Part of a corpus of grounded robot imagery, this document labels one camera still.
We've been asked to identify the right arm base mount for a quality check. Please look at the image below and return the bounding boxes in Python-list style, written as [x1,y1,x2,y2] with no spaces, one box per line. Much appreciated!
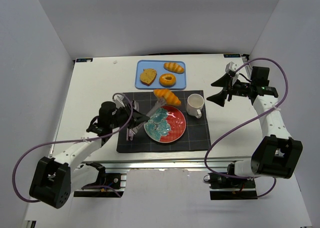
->
[203,173,258,201]

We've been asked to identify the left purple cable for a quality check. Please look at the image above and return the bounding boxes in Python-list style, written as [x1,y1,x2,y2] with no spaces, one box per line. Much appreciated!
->
[12,92,133,203]

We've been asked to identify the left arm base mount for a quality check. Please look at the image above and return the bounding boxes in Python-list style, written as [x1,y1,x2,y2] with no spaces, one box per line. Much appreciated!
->
[71,162,127,198]

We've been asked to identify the brown bread slice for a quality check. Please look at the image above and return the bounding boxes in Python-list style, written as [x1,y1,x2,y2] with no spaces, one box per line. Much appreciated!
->
[140,68,157,86]

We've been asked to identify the orange donut bread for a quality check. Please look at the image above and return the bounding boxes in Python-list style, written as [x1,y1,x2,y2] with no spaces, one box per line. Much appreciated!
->
[159,73,176,87]

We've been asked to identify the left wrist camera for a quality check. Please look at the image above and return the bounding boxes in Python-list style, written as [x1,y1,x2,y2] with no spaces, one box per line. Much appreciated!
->
[112,93,126,109]

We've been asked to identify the white ceramic mug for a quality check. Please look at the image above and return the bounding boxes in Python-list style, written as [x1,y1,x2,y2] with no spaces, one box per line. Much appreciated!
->
[186,94,205,119]

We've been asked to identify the aluminium frame rail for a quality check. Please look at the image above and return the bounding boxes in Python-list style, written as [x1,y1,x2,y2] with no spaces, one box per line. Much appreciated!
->
[32,157,253,189]

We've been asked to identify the blue table sticker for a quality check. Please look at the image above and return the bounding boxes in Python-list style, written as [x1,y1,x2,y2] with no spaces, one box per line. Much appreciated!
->
[75,58,93,63]
[223,53,242,58]

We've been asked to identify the blue plastic tray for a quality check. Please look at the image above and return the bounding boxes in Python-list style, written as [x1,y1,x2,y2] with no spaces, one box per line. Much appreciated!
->
[134,60,187,90]

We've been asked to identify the red and teal plate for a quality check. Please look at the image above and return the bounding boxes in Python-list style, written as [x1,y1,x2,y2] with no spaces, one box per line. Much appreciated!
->
[144,105,187,143]

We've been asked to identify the purple cable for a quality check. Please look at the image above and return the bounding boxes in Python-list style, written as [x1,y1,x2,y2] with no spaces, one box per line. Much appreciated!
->
[204,57,290,198]
[12,92,133,203]

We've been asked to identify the right blue table sticker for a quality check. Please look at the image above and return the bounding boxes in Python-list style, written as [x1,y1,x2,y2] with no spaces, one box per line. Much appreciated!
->
[223,53,242,58]

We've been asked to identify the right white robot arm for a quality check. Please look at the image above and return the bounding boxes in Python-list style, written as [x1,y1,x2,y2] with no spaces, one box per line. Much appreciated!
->
[207,62,303,179]

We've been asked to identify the small striped croissant bread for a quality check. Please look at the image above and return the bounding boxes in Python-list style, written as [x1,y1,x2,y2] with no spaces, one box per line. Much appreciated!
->
[163,62,185,74]

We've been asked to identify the metal tongs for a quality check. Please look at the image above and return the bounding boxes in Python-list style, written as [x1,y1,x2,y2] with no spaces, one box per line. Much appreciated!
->
[132,97,166,134]

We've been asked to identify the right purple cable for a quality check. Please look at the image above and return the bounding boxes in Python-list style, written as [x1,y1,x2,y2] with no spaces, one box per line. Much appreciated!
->
[204,57,290,198]

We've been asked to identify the dark checked placemat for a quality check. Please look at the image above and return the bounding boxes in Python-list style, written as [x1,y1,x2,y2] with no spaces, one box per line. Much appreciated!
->
[116,90,211,153]

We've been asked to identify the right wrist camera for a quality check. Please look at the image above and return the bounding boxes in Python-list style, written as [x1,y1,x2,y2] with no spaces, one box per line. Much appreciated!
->
[225,61,238,77]

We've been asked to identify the left blue table sticker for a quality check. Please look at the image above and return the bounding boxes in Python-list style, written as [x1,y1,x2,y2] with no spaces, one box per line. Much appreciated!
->
[75,58,93,63]

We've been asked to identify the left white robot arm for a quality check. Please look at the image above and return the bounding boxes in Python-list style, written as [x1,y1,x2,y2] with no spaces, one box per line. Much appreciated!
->
[29,101,151,209]

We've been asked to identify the large striped croissant bread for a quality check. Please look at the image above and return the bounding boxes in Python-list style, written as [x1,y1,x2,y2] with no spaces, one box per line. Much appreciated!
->
[153,89,182,106]

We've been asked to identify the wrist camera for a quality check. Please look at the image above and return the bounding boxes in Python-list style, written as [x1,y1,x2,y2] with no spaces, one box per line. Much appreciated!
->
[112,93,126,109]
[225,61,238,77]

